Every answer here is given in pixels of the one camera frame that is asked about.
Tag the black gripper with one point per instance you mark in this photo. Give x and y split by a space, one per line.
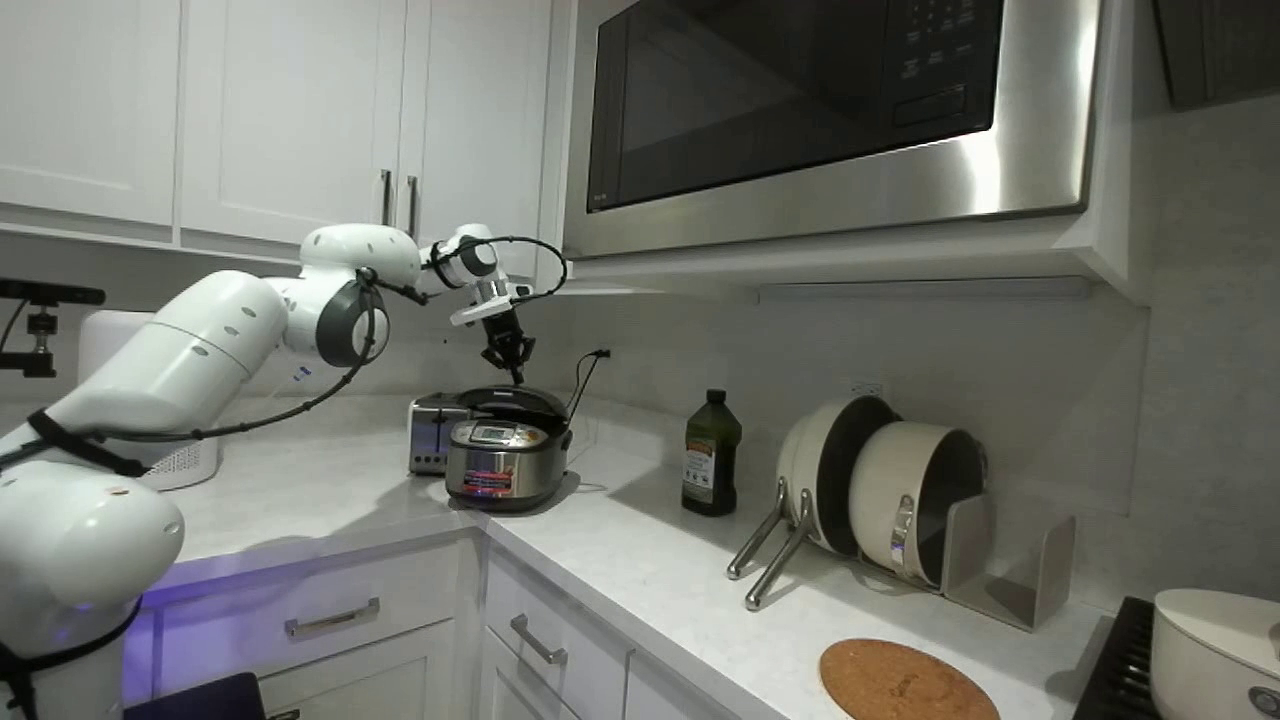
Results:
503 328

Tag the black silver rice cooker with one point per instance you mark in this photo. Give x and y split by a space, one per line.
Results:
505 455

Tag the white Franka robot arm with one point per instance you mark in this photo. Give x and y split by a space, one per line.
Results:
163 360

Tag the dark olive oil bottle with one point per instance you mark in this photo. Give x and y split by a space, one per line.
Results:
710 462

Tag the white drawer front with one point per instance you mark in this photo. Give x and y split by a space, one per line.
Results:
586 651
402 586

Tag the cream frying pan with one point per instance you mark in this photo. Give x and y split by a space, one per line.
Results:
810 462

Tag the stainless steel microwave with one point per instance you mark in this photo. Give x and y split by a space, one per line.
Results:
802 93

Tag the dark blue seat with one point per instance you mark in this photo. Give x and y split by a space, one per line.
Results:
200 700

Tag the wide white cabinet door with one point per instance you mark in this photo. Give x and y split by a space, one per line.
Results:
84 93

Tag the round cork trivet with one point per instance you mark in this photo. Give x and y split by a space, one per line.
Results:
906 686

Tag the grey metal pan rack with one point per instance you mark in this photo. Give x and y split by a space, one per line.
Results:
1039 579

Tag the black stove top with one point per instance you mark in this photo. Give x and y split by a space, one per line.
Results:
1122 669

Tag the dark range hood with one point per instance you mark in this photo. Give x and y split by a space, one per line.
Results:
1223 45

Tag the black camera stand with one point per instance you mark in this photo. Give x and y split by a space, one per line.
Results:
35 327

